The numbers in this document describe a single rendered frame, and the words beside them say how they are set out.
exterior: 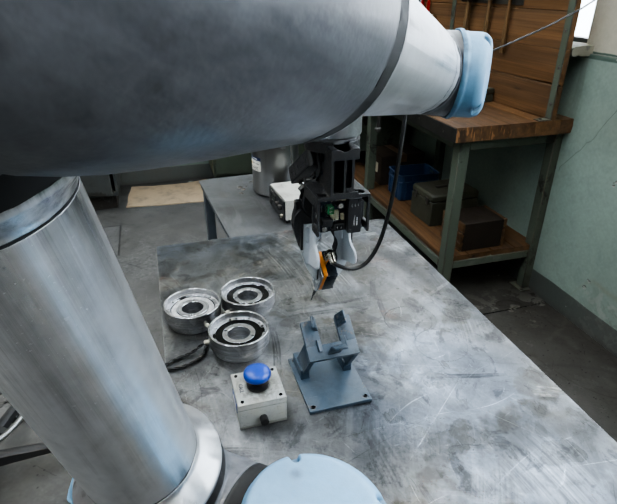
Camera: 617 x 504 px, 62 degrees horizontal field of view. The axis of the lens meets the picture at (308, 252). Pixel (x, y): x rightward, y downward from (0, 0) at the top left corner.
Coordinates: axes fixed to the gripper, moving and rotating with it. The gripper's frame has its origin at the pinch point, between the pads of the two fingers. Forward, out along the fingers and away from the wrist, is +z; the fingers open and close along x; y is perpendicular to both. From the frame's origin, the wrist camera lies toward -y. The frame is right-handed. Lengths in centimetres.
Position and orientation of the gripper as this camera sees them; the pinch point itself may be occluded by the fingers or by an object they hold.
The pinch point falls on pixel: (324, 266)
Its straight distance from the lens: 76.2
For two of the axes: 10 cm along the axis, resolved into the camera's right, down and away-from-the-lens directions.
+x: 9.6, -1.3, 2.6
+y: 2.9, 4.4, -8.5
